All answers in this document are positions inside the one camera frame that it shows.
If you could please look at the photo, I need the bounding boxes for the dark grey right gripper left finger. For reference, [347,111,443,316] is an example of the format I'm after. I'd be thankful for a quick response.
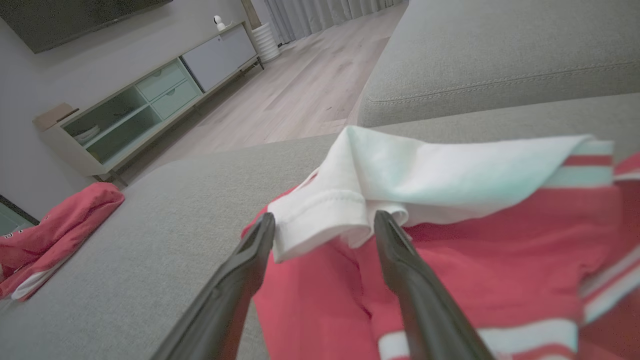
[150,212,277,360]

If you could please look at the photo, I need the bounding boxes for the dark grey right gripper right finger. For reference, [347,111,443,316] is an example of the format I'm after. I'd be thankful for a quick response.
[373,210,497,360]

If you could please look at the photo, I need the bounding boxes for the red jersey with white trim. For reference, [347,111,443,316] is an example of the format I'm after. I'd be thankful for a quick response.
[0,182,126,302]

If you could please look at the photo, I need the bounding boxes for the grey fabric sofa seat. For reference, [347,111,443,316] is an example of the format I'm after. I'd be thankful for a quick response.
[0,92,640,360]

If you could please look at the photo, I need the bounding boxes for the white stacked plates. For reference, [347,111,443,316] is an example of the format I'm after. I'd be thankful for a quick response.
[74,125,102,147]

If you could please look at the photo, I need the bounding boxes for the white and green TV cabinet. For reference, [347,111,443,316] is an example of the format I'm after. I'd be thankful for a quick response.
[41,21,265,183]

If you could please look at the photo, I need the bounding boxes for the brown cardboard box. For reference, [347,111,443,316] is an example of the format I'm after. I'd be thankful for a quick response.
[32,103,80,132]

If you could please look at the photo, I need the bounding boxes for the grey sofa cushion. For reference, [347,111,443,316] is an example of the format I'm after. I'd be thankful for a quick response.
[357,0,640,128]

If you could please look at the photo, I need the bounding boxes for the grey pleated curtain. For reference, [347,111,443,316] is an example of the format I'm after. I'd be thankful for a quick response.
[263,0,408,46]

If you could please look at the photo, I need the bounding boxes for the black flat television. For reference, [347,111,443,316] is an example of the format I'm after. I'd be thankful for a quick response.
[0,0,173,54]

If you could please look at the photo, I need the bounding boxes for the wooden post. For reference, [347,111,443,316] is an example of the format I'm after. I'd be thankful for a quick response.
[241,0,262,30]

